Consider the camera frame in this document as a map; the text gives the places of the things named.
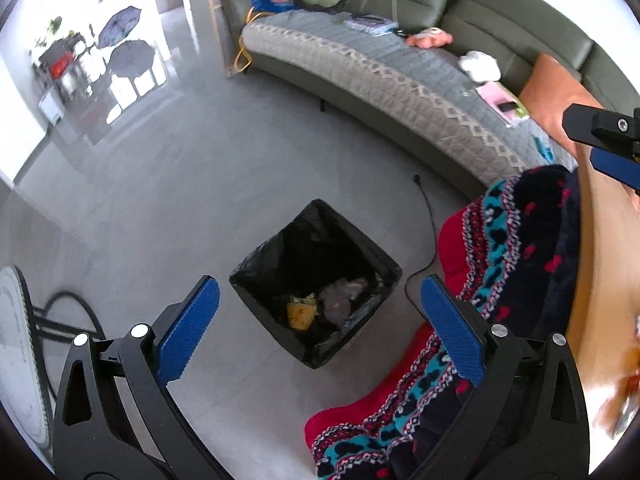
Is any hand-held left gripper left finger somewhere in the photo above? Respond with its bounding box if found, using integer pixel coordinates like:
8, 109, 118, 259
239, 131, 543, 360
52, 275, 236, 480

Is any orange pillow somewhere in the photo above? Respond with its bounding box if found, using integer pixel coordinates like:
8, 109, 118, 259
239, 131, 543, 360
519, 53, 603, 161

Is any patterned knit blanket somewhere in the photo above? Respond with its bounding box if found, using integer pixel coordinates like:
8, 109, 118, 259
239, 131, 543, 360
305, 164, 584, 480

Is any dark open umbrella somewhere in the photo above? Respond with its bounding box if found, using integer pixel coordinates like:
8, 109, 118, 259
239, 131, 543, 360
108, 40, 154, 79
97, 6, 142, 49

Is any black floor cable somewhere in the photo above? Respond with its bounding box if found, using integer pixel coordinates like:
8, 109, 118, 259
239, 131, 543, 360
404, 175, 437, 313

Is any pink book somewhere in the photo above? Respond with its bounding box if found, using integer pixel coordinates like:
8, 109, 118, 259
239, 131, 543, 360
475, 82, 523, 128

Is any clear plastic packet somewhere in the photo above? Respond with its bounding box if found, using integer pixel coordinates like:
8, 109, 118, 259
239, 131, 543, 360
344, 14, 399, 37

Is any grey quilted blanket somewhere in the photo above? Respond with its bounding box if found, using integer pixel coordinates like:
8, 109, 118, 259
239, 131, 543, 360
240, 10, 581, 187

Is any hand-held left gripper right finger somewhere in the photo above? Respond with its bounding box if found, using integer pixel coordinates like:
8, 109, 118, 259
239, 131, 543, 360
415, 274, 589, 480

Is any grey-green sofa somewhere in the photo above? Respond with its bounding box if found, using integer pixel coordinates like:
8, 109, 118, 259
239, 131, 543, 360
220, 0, 640, 201

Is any grey crumpled plastic bag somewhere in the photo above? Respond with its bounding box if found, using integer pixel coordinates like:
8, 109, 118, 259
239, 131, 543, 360
319, 277, 372, 327

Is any yellow cable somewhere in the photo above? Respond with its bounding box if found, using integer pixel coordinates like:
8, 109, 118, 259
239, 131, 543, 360
233, 7, 262, 74

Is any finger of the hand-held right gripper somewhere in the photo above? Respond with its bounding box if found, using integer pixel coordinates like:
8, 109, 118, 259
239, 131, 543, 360
562, 103, 640, 188

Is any white plush toy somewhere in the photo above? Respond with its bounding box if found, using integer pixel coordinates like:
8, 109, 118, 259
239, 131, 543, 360
458, 51, 501, 84

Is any red object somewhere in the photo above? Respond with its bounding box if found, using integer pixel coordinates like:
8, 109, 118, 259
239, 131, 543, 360
49, 55, 77, 80

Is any yellow wrapper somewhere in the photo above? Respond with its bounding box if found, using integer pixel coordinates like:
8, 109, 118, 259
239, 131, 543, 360
286, 294, 319, 331

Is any black bin with bag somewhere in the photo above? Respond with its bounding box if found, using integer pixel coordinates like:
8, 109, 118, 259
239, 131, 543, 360
229, 199, 404, 370

